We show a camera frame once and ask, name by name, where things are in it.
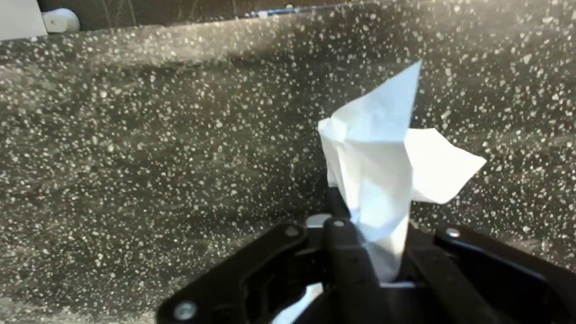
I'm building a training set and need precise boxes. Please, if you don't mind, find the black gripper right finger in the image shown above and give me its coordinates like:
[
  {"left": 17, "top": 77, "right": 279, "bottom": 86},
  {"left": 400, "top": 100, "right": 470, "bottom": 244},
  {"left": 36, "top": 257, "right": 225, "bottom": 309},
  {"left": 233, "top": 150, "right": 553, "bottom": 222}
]
[{"left": 400, "top": 217, "right": 576, "bottom": 324}]

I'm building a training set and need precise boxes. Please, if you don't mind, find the white paper sheet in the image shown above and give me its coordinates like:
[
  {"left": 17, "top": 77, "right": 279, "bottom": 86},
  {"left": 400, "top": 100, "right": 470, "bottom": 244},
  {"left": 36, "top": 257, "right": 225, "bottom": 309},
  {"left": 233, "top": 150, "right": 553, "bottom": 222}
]
[{"left": 317, "top": 59, "right": 488, "bottom": 284}]

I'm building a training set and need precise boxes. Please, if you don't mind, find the white round cabinet knob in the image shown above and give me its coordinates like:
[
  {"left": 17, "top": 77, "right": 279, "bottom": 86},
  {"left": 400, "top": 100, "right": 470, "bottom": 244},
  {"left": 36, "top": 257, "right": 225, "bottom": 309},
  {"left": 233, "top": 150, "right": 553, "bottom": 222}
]
[{"left": 42, "top": 6, "right": 81, "bottom": 35}]

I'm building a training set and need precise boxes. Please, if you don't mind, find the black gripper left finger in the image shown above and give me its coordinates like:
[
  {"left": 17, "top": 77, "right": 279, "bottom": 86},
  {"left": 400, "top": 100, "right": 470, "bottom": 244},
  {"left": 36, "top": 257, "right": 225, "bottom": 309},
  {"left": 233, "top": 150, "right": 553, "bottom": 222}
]
[{"left": 155, "top": 203, "right": 387, "bottom": 324}]

